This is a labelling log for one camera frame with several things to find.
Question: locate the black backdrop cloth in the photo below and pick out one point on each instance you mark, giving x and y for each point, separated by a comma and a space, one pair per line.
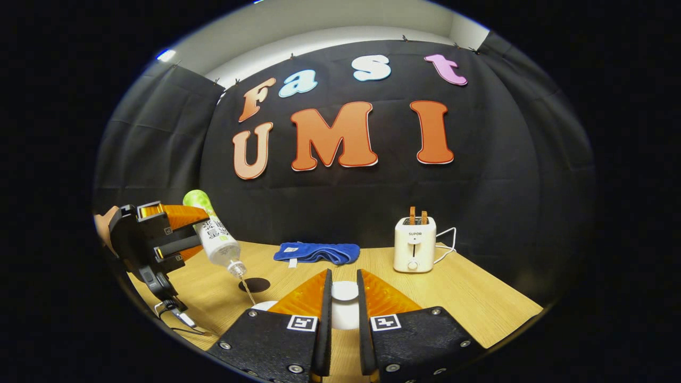
479, 186

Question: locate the white toaster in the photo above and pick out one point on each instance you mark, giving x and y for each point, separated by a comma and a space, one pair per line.
415, 247

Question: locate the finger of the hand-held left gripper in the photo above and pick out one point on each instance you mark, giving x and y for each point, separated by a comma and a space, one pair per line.
181, 217
183, 249

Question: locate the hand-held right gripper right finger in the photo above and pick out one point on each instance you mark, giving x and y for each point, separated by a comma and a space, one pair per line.
364, 330

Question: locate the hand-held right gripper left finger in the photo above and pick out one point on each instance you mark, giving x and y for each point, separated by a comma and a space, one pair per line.
323, 330

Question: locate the white teacup lid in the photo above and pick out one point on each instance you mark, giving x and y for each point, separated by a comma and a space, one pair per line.
345, 298

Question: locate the blue towel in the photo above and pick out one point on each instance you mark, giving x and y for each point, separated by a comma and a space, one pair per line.
316, 252

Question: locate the white green water bottle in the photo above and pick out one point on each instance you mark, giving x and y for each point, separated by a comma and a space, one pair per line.
215, 239

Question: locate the black round coaster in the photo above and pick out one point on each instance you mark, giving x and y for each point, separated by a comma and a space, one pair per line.
258, 285

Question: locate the ceiling light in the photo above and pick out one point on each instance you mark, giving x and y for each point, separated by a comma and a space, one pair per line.
166, 55

